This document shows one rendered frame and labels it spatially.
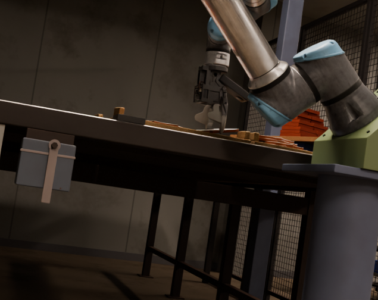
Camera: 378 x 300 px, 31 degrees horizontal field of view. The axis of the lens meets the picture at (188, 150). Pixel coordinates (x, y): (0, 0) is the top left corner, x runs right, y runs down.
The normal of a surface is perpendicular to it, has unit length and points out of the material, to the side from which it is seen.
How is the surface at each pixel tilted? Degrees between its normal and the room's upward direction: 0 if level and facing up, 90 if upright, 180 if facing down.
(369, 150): 90
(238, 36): 123
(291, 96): 99
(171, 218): 90
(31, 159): 90
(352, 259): 90
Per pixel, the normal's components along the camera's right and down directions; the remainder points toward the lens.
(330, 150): -0.94, -0.16
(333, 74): 0.08, 0.18
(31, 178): 0.28, -0.03
